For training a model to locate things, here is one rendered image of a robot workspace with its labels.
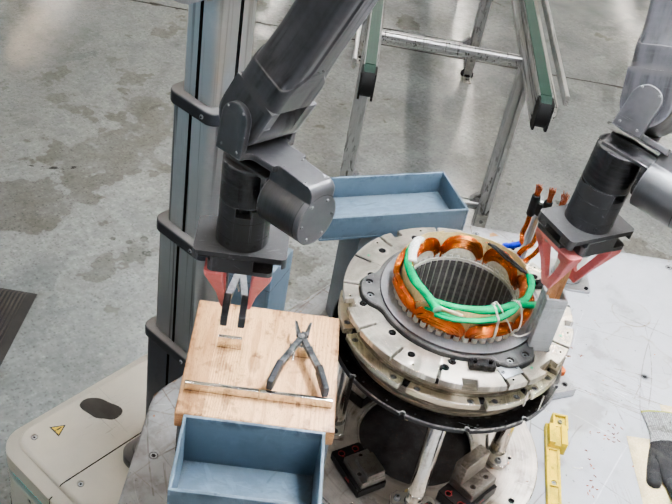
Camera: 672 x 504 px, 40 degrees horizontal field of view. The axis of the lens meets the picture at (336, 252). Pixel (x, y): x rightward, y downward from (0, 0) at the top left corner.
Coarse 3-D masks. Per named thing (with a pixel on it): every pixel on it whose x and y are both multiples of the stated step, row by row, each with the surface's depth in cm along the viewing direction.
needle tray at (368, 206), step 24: (336, 192) 154; (360, 192) 155; (384, 192) 157; (408, 192) 158; (432, 192) 160; (456, 192) 154; (336, 216) 150; (360, 216) 145; (384, 216) 146; (408, 216) 148; (432, 216) 149; (456, 216) 151; (360, 240) 150; (336, 264) 162; (336, 288) 163
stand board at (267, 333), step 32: (256, 320) 123; (288, 320) 124; (320, 320) 125; (192, 352) 117; (224, 352) 118; (256, 352) 119; (320, 352) 121; (224, 384) 114; (256, 384) 115; (288, 384) 115; (224, 416) 110; (256, 416) 111; (288, 416) 112; (320, 416) 112
